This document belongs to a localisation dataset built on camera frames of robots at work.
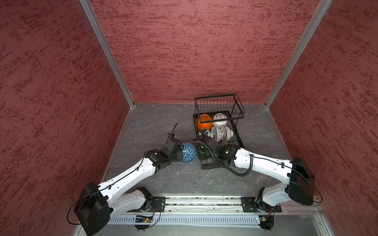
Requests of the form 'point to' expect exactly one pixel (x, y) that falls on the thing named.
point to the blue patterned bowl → (189, 153)
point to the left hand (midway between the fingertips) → (179, 155)
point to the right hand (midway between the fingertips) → (200, 152)
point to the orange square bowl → (204, 121)
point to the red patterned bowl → (224, 143)
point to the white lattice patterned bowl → (226, 133)
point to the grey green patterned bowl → (213, 132)
